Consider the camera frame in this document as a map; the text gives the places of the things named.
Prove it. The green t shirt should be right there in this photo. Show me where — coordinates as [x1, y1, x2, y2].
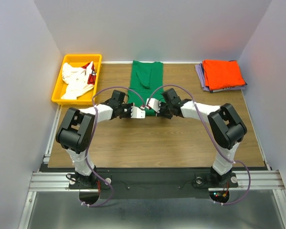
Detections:
[128, 61, 163, 107]

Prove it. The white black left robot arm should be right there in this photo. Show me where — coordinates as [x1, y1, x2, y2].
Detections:
[56, 90, 134, 188]

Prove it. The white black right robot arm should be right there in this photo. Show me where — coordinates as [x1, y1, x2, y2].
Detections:
[147, 88, 247, 186]

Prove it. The white t shirt red print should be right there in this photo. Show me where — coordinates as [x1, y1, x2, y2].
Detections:
[61, 61, 97, 100]

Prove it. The folded purple t shirt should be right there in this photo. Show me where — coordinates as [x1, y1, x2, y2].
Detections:
[194, 62, 247, 93]

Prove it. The yellow plastic bin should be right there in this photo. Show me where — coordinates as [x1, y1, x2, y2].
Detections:
[51, 54, 102, 105]

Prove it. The folded orange t shirt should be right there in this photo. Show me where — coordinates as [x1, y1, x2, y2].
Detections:
[202, 60, 246, 91]

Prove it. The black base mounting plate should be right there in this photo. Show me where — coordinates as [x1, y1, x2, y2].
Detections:
[54, 168, 266, 199]

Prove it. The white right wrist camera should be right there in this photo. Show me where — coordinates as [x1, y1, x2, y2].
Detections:
[146, 98, 161, 113]

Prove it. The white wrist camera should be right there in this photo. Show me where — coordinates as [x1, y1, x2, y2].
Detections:
[146, 98, 161, 113]
[131, 106, 145, 119]

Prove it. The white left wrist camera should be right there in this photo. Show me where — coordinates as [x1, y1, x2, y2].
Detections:
[131, 106, 145, 119]

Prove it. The aluminium frame rail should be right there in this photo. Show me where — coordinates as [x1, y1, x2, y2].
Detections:
[29, 171, 286, 192]

